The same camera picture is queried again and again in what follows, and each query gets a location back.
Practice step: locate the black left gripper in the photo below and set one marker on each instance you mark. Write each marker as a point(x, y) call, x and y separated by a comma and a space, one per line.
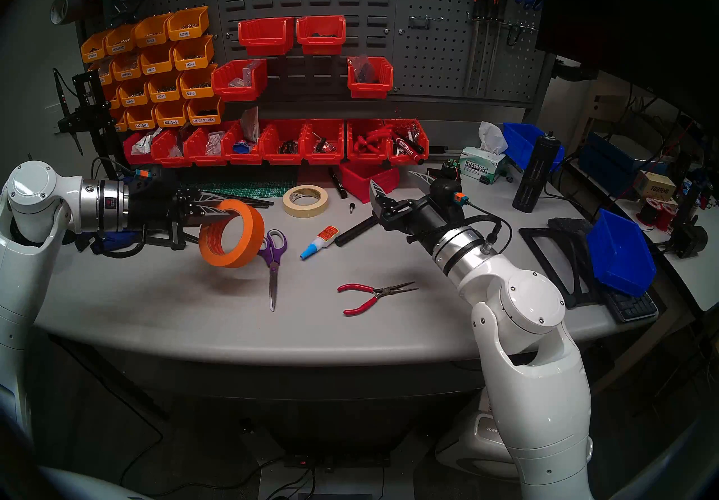
point(160, 209)

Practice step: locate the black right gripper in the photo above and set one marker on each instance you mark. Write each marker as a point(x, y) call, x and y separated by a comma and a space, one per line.
point(415, 218)

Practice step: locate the orange tape roll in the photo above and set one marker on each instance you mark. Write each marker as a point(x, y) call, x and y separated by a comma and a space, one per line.
point(247, 246)

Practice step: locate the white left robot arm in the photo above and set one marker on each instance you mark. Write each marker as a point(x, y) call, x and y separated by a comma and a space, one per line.
point(33, 257)

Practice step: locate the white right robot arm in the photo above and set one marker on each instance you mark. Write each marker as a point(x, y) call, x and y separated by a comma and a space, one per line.
point(539, 392)

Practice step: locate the beige masking tape roll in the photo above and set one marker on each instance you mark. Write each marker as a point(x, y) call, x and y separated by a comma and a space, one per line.
point(306, 213)

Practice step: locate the red storage bin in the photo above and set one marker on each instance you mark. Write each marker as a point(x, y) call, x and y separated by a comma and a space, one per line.
point(281, 158)
point(241, 158)
point(205, 160)
point(267, 44)
point(168, 161)
point(135, 159)
point(365, 181)
point(323, 158)
point(321, 45)

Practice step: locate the red black Marks-A-Lot marker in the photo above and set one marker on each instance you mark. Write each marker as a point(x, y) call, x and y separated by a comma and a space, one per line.
point(407, 148)

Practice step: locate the red bin holding red tools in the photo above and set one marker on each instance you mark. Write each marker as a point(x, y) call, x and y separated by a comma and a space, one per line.
point(368, 157)

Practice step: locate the black battery holder module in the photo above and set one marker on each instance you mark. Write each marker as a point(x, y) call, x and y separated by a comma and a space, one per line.
point(444, 173)

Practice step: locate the long black rod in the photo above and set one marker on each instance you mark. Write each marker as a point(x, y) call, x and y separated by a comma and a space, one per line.
point(253, 202)

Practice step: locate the green cutting mat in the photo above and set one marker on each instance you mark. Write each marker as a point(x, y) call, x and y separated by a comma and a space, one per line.
point(253, 190)

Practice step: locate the black marker pen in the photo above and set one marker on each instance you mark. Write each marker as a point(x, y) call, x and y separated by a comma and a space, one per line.
point(338, 185)

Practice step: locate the clear bag of screws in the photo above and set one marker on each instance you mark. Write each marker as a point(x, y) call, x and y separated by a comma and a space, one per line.
point(214, 144)
point(244, 75)

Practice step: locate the black plastic tube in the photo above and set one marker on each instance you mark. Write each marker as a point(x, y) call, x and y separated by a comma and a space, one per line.
point(351, 235)

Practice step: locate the blue plastic part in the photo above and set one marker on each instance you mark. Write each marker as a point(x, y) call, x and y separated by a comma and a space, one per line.
point(241, 148)

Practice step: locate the Kimtech tissue box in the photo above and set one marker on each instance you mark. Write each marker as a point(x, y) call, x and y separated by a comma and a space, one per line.
point(483, 167)

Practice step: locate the orange bin labelled M4-0.7X6 HEX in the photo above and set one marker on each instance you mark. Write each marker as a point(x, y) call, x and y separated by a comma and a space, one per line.
point(203, 119)

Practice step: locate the glue bottle with blue cap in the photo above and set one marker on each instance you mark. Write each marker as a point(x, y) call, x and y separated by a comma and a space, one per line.
point(323, 238)

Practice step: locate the orange bin labelled M2.5-5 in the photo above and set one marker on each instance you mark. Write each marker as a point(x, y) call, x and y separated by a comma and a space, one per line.
point(170, 121)

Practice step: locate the blue spring clamp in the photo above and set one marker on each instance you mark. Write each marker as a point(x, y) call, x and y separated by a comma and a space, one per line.
point(109, 243)

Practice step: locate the orange bin labelled M2.5-6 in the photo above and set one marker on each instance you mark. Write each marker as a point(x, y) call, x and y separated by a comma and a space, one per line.
point(140, 124)

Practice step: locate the orange bin labelled M3-6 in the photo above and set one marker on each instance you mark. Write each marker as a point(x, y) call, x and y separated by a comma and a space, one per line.
point(194, 92)

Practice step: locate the red bin holding clear bags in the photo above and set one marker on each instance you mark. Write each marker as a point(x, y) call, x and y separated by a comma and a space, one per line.
point(236, 93)

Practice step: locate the small orange parts bin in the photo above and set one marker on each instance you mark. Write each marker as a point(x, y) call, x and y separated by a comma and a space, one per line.
point(121, 125)
point(114, 100)
point(101, 67)

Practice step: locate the orange bin labelled M3-8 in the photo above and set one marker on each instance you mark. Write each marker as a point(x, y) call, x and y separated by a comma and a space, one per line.
point(163, 94)

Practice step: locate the clear bag of dark parts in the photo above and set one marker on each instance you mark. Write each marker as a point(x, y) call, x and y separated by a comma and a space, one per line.
point(362, 69)

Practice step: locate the orange bin labelled M3-12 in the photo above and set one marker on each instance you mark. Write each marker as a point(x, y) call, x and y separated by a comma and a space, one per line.
point(132, 100)

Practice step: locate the black slotted cylinder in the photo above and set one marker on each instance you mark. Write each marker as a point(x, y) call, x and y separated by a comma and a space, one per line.
point(536, 173)

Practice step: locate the orange bin labelled M3-4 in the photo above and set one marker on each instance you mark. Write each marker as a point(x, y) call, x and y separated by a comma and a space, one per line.
point(191, 62)

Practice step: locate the orange bin labelled M4-6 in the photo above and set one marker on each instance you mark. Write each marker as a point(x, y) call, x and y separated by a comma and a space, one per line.
point(156, 67)

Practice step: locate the orange bin labelled M4X4X6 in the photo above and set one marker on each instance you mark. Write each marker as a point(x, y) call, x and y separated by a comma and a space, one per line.
point(126, 73)

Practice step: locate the double prong metal hook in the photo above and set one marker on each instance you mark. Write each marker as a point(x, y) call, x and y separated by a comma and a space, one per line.
point(418, 24)

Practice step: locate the black soldering iron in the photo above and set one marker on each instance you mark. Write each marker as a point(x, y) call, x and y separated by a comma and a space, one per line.
point(64, 106)

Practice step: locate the orange bin labelled M3X6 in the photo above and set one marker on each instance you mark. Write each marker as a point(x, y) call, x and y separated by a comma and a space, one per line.
point(185, 30)

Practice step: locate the black carabiner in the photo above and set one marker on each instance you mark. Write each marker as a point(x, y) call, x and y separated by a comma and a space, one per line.
point(512, 43)

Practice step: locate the orange bin labelled M3X8 BAD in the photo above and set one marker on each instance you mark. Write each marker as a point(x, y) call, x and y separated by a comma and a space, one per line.
point(119, 47)

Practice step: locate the orange bin labelled M3X5X4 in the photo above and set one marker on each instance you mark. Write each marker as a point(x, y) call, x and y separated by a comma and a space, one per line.
point(92, 52)

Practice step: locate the metal file holder rack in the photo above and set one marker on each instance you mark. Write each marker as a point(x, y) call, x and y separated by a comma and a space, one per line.
point(522, 26)

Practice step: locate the dark blue storage bin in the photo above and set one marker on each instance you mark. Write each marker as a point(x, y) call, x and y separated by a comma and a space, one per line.
point(606, 167)

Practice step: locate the small cardboard box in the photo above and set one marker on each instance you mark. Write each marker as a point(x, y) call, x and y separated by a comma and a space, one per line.
point(654, 185)

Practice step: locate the black keyboard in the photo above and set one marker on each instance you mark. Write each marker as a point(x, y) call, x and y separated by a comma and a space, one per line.
point(632, 305)

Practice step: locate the white Coway air purifier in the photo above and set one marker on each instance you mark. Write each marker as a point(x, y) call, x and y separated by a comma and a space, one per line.
point(466, 448)

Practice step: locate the black monitor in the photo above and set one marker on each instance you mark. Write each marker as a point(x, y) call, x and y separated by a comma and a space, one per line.
point(618, 10)

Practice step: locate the black desk device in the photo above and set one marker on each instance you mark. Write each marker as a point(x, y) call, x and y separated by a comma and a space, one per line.
point(688, 235)

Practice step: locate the white side table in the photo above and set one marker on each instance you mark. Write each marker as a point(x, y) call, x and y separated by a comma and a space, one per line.
point(696, 274)

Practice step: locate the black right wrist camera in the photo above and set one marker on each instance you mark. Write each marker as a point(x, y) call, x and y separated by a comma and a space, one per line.
point(446, 190)

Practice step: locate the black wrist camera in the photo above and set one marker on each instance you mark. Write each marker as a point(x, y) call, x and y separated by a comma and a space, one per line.
point(446, 190)
point(146, 176)

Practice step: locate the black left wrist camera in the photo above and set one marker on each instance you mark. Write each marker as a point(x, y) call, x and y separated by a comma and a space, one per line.
point(146, 176)

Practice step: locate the black soldering stand frame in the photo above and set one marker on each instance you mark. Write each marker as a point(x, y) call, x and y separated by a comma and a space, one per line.
point(92, 111)

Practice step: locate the black triangular frame stand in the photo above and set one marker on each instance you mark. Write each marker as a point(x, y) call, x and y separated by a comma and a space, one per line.
point(561, 280)

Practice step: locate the grey duct tape roll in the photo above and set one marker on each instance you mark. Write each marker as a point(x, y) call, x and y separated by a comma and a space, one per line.
point(70, 7)

